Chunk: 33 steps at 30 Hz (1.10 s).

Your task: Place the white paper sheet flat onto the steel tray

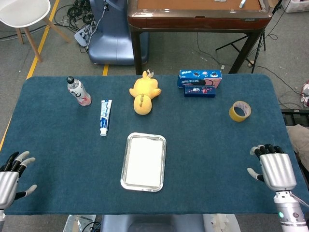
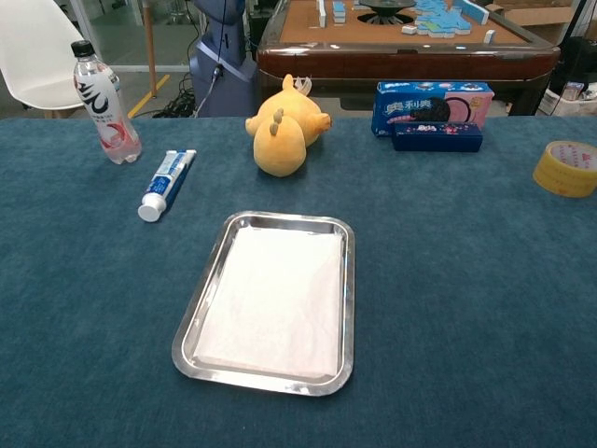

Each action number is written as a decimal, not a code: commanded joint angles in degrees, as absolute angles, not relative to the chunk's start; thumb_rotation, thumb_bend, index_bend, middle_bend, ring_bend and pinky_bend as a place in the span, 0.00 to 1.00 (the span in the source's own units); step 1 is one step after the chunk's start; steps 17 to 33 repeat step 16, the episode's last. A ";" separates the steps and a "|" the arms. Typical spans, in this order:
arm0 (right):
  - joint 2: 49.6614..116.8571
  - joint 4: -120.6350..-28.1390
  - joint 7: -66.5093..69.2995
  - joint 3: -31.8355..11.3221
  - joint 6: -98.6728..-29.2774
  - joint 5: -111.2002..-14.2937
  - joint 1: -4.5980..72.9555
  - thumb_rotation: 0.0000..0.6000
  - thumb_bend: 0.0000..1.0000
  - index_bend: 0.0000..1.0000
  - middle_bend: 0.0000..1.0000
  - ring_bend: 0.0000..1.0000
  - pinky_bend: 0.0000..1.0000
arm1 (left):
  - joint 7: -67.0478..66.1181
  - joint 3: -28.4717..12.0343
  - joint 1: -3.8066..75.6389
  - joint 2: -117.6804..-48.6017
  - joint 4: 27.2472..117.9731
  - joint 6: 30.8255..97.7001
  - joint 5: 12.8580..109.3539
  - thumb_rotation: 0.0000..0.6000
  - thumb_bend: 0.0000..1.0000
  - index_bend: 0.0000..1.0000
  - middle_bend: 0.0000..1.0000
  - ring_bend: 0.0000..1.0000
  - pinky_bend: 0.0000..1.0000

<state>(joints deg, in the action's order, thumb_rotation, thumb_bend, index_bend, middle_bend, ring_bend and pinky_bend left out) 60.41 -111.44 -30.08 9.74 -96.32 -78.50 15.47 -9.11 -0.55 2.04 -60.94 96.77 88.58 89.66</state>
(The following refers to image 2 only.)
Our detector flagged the translucent white paper sheet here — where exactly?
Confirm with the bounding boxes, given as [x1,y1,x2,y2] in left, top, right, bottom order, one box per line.
[191,227,344,378]

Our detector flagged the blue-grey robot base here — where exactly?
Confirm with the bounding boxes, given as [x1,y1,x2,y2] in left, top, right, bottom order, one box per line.
[188,0,258,119]

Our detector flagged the silver metal tray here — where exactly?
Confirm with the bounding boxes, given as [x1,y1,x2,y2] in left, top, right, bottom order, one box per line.
[171,210,355,398]

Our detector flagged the yellow plush duck toy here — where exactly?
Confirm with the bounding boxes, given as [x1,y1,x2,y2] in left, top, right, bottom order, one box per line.
[244,73,334,179]

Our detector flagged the blue white toothpaste tube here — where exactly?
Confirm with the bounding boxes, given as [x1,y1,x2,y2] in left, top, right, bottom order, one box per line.
[137,148,198,223]

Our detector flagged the small dark blue box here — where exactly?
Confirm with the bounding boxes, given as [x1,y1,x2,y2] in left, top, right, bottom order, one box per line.
[390,121,484,153]

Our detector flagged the blue pink cookie box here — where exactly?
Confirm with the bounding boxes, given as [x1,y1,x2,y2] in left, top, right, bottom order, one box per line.
[371,80,495,138]

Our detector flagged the brown mahjong table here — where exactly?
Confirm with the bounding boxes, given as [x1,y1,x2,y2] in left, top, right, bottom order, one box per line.
[255,0,562,118]

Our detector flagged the blue mahjong tile row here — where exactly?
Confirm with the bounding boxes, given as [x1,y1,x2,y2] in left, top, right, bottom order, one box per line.
[316,0,349,27]
[454,0,490,24]

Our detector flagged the blue table cloth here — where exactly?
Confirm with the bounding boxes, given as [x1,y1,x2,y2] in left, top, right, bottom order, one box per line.
[0,115,597,448]

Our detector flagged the clear drink bottle black cap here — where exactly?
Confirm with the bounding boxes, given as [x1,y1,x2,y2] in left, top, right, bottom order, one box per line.
[70,40,143,165]

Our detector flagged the black mahjong table centre dish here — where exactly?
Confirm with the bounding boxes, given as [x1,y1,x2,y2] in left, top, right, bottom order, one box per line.
[357,0,416,23]

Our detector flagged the brown wooden pole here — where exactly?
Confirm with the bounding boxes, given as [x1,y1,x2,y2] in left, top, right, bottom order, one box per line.
[142,0,159,99]

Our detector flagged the blue mahjong tile pile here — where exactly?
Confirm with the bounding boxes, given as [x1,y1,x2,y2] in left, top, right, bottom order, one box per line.
[414,0,472,37]

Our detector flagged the yellow tape roll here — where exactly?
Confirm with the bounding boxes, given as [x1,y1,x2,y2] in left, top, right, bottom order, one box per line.
[532,140,597,199]

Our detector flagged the white storage box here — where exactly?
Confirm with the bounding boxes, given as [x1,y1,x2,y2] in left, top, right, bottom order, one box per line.
[543,81,597,117]

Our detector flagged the white chair wooden legs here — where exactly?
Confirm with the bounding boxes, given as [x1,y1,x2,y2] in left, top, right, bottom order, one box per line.
[0,0,90,119]

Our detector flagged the brown cardboard box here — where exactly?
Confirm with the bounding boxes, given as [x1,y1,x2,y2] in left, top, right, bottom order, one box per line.
[493,0,584,46]

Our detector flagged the black cable bundle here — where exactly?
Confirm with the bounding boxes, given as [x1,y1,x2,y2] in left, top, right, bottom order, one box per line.
[153,74,200,119]

